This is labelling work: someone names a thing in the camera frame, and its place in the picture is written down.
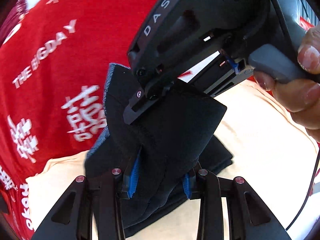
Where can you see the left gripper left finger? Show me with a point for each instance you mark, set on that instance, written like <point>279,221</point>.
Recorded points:
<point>71,216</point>

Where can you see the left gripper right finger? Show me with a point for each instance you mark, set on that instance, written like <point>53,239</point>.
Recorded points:
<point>230,207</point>

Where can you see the black pants with patterned waistband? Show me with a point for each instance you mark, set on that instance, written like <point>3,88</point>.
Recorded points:
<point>172,136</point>

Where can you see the person's right hand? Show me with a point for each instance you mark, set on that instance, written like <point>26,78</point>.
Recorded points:
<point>299,97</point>

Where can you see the cream peach cloth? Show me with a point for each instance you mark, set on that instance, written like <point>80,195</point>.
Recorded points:
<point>275,156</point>

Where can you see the red blanket with white characters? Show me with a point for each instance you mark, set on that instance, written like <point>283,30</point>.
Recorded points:
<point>53,74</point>

